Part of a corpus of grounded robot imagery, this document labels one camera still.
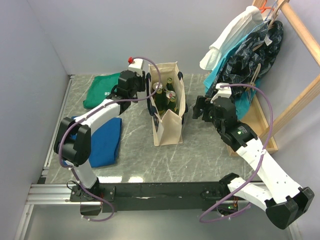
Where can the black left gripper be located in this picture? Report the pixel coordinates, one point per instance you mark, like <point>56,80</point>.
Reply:
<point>142,80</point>

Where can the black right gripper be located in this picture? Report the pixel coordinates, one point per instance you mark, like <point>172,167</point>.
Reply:
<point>200,104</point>

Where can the green glass bottle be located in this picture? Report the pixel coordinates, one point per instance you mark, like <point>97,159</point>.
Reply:
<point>169,84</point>
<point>172,105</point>

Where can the beige canvas tote bag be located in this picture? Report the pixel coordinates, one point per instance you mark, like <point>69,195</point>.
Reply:
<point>166,123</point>

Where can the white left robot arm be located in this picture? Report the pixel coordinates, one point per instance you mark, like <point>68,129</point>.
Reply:
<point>112,106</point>

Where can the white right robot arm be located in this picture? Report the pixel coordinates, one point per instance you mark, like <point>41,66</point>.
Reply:
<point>283,199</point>

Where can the red top beverage can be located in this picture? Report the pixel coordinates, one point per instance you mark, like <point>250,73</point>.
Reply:
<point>169,94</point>

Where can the folded green t-shirt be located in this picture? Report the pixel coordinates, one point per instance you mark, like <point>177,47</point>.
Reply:
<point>100,88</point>

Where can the teal hanging shirt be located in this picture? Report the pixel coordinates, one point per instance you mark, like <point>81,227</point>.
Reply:
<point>242,103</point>

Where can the wooden clothes rack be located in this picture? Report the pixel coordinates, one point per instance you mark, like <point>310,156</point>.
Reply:
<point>293,84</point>

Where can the folded blue cloth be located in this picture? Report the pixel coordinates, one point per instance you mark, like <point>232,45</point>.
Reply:
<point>100,146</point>

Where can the dark patterned hanging shirt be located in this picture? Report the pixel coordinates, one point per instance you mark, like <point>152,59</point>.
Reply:
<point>238,66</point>

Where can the white hanging shirt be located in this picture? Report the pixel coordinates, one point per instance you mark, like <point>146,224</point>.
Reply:
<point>237,29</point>

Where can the orange plastic hanger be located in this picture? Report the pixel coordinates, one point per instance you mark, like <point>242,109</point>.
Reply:
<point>263,7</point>

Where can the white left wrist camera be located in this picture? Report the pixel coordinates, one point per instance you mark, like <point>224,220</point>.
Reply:
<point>136,65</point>

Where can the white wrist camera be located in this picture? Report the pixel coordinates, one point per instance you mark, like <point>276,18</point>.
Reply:
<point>136,65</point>
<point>223,91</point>

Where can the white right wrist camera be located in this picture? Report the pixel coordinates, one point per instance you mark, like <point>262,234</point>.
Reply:
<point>223,91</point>

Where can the aluminium frame rail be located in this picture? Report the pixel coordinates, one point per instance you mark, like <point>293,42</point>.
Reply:
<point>54,194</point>

